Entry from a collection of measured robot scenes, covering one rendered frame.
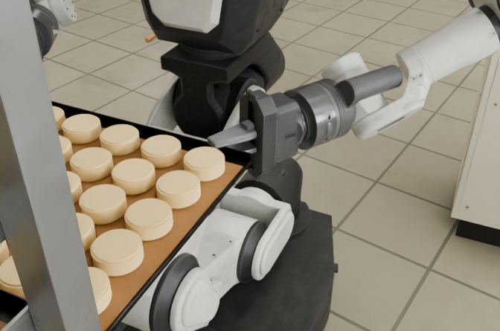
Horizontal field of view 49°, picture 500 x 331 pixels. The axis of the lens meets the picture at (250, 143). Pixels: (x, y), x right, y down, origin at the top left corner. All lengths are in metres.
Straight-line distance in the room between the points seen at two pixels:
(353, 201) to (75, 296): 1.58
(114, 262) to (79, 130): 0.25
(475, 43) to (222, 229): 0.66
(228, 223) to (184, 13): 0.54
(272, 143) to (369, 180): 1.29
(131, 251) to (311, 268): 0.90
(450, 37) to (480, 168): 0.86
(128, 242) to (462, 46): 0.53
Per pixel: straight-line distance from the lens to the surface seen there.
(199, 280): 0.94
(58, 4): 1.18
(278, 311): 1.31
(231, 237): 1.20
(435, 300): 1.63
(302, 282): 1.37
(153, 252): 0.58
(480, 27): 0.85
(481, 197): 1.72
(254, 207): 1.34
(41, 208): 0.32
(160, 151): 0.69
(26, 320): 0.40
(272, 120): 0.71
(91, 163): 0.69
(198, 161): 0.67
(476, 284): 1.72
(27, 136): 0.30
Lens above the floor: 1.17
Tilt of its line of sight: 33 degrees down
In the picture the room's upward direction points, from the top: straight up
